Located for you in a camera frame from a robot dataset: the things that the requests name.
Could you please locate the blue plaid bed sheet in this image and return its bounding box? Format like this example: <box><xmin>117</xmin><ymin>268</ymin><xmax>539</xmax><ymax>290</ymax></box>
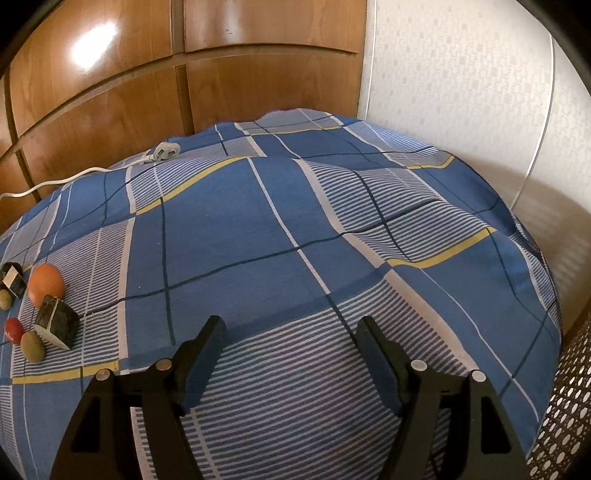
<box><xmin>0</xmin><ymin>108</ymin><xmax>564</xmax><ymax>480</ymax></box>

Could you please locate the orange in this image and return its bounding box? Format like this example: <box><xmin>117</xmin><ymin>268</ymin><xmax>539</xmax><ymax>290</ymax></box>
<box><xmin>28</xmin><ymin>264</ymin><xmax>65</xmax><ymax>308</ymax></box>

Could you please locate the white power cord with plug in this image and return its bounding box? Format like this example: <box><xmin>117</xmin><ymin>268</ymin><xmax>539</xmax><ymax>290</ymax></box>
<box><xmin>0</xmin><ymin>141</ymin><xmax>181</xmax><ymax>200</ymax></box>

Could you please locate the woven rattan panel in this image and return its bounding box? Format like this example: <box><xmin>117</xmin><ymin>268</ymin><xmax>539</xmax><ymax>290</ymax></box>
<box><xmin>526</xmin><ymin>305</ymin><xmax>591</xmax><ymax>480</ymax></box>

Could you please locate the wooden wardrobe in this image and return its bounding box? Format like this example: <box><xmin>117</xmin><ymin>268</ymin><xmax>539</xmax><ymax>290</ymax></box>
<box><xmin>0</xmin><ymin>0</ymin><xmax>370</xmax><ymax>217</ymax></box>

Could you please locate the large seaweed sushi toy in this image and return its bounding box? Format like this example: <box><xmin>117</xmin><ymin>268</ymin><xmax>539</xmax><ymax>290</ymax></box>
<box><xmin>33</xmin><ymin>295</ymin><xmax>81</xmax><ymax>352</ymax></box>

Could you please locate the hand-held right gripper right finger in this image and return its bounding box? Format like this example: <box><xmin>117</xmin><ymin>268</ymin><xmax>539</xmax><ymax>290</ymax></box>
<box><xmin>356</xmin><ymin>316</ymin><xmax>532</xmax><ymax>480</ymax></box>

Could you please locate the small seaweed sushi toy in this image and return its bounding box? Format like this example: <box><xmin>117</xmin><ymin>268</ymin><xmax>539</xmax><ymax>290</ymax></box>
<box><xmin>0</xmin><ymin>262</ymin><xmax>27</xmax><ymax>299</ymax></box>

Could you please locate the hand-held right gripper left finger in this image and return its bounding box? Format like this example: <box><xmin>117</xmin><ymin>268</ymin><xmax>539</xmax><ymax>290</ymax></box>
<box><xmin>50</xmin><ymin>315</ymin><xmax>227</xmax><ymax>480</ymax></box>

